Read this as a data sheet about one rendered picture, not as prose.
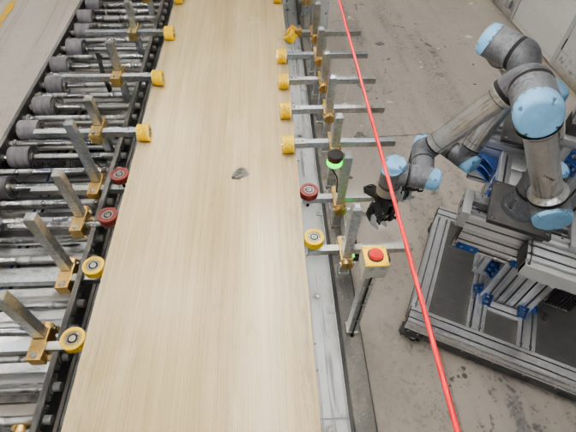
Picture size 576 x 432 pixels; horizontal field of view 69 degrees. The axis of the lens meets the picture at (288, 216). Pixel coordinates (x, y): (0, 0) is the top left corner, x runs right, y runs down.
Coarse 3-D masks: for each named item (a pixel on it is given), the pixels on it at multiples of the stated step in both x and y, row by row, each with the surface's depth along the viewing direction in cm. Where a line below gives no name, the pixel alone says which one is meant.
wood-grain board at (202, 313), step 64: (192, 0) 289; (256, 0) 290; (192, 64) 239; (256, 64) 240; (192, 128) 204; (256, 128) 205; (128, 192) 177; (192, 192) 178; (256, 192) 178; (128, 256) 157; (192, 256) 157; (256, 256) 158; (128, 320) 141; (192, 320) 141; (256, 320) 142; (128, 384) 128; (192, 384) 128; (256, 384) 129
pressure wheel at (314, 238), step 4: (308, 232) 165; (312, 232) 165; (316, 232) 165; (320, 232) 165; (304, 236) 164; (308, 236) 164; (312, 236) 164; (316, 236) 164; (320, 236) 164; (304, 240) 163; (308, 240) 162; (312, 240) 163; (316, 240) 163; (320, 240) 162; (308, 244) 162; (312, 244) 161; (316, 244) 161; (320, 244) 162; (312, 248) 163; (316, 248) 163
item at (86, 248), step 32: (64, 32) 271; (32, 96) 230; (96, 160) 231; (128, 160) 216; (0, 288) 171; (32, 288) 181; (96, 288) 171; (0, 320) 160; (64, 320) 147; (64, 384) 146; (64, 416) 143
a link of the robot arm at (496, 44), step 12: (492, 24) 146; (492, 36) 143; (504, 36) 141; (516, 36) 139; (480, 48) 147; (492, 48) 144; (504, 48) 141; (492, 60) 147; (504, 60) 142; (504, 72) 160
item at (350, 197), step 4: (320, 196) 183; (324, 196) 183; (328, 196) 183; (332, 196) 183; (348, 196) 183; (352, 196) 183; (356, 196) 183; (360, 196) 183; (364, 196) 183; (368, 196) 183; (396, 196) 184; (400, 196) 184; (316, 200) 183; (320, 200) 183; (324, 200) 183; (328, 200) 183; (332, 200) 183; (348, 200) 184; (352, 200) 184; (356, 200) 184; (360, 200) 184; (364, 200) 184; (368, 200) 184; (372, 200) 185
